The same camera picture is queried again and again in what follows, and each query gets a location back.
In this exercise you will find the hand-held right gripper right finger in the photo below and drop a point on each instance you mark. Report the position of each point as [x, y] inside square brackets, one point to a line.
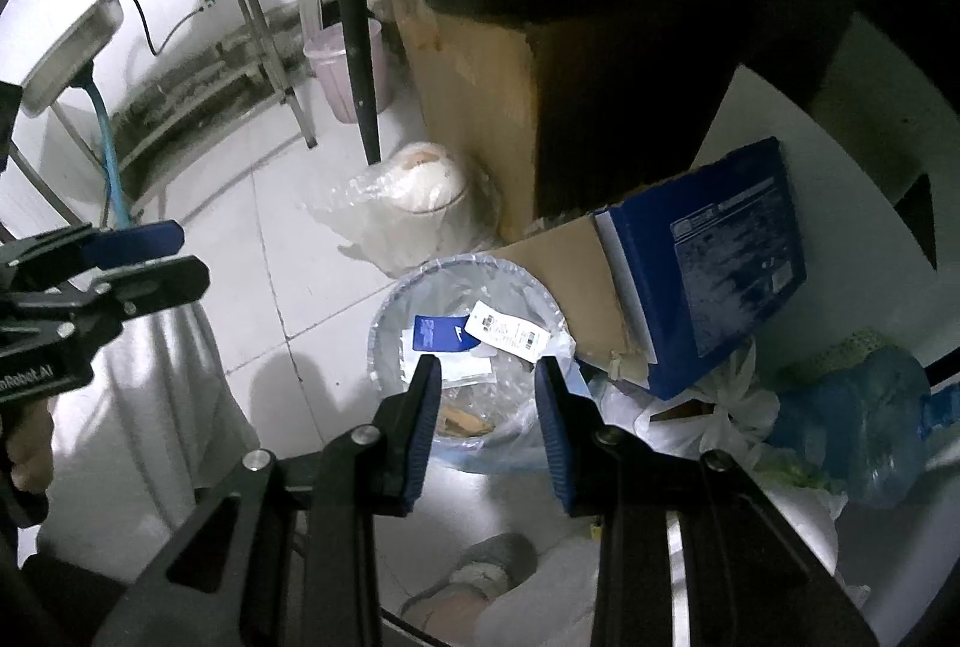
[551, 437]

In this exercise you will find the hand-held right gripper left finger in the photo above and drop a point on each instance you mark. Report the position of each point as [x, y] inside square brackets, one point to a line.
[424, 437]

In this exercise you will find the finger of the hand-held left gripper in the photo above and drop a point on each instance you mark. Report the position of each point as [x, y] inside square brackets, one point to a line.
[142, 242]
[172, 283]

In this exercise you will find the trash bin with clear liner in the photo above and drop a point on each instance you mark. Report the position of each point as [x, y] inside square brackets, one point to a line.
[390, 332]

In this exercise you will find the person's left forearm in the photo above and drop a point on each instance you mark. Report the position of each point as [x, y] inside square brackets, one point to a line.
[52, 602]

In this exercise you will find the person's left hand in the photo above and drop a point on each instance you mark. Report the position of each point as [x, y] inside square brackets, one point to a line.
[30, 452]

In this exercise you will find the blue tag card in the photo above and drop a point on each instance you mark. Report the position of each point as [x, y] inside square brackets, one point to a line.
[442, 336]

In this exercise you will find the white barcode tag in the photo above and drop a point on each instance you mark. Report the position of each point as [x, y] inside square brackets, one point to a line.
[510, 331]

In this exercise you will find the grey shoe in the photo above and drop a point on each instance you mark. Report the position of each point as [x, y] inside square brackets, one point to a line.
[480, 564]

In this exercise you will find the flat cardboard piece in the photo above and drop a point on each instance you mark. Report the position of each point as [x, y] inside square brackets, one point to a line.
[570, 287]

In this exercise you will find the white plastic bag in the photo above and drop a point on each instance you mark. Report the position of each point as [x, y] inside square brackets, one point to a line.
[720, 407]

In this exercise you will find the stainless steel sink stand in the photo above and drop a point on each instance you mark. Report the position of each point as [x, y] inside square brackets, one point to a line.
[75, 47]

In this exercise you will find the blue printed box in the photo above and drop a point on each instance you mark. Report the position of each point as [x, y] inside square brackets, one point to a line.
[712, 265]

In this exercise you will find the clear bag with white object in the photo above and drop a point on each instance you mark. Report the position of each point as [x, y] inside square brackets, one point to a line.
[420, 190]

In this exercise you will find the pink waste basket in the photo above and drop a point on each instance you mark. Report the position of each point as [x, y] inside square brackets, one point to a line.
[334, 70]

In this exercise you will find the black table leg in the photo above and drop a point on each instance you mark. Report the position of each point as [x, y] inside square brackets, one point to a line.
[356, 55]

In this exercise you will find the blue water jug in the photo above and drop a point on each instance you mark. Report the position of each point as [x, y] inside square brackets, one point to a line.
[862, 422]

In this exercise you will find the brown cardboard box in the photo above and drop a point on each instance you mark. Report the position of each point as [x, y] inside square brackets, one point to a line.
[480, 92]

